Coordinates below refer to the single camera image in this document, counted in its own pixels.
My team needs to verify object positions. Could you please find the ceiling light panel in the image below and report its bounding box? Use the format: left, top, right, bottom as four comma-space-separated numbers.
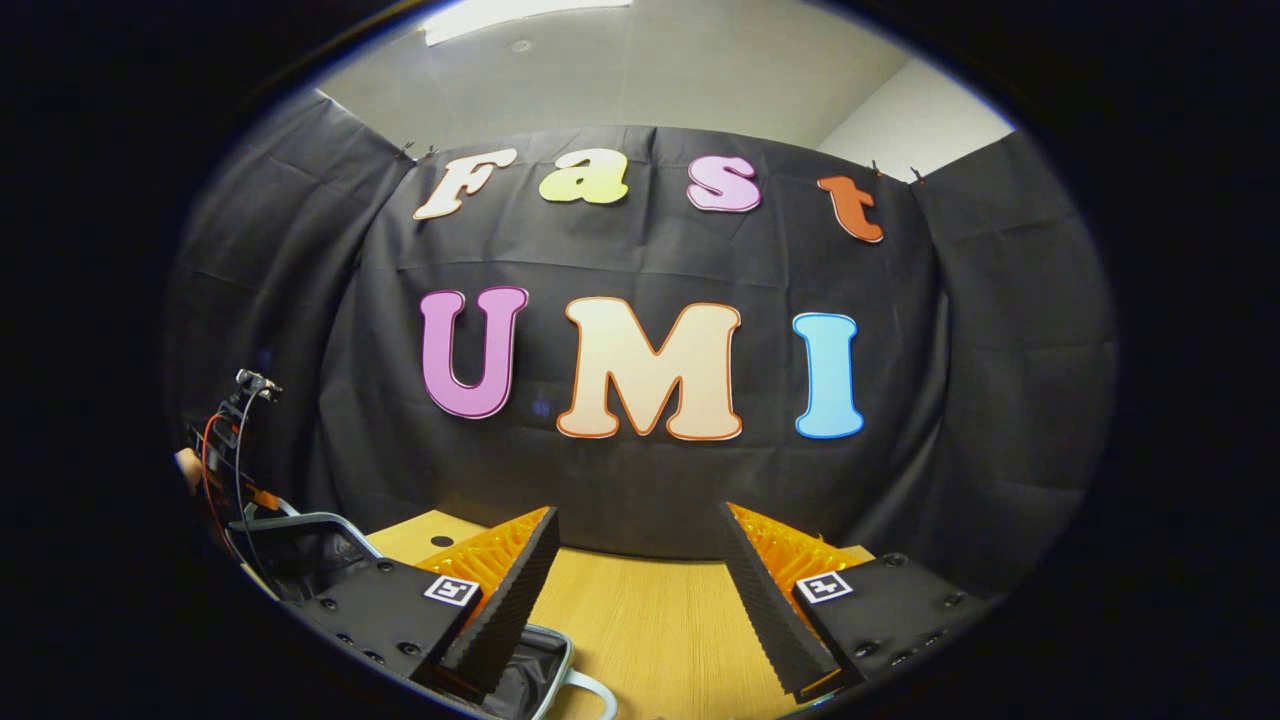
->
420, 0, 636, 48

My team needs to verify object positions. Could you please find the black backdrop cloth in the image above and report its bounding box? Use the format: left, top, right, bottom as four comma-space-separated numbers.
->
165, 88, 1119, 606

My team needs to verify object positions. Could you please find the black cable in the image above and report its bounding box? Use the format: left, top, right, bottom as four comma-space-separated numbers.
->
232, 388, 281, 593

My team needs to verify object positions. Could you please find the light blue suitcase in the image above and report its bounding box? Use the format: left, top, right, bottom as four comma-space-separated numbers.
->
228, 510, 621, 720

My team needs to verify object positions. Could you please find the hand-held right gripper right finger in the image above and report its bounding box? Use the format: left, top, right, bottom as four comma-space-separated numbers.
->
720, 501, 1001, 704

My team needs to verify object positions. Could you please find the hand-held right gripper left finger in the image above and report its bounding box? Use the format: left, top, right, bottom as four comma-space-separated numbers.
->
290, 505, 563, 701

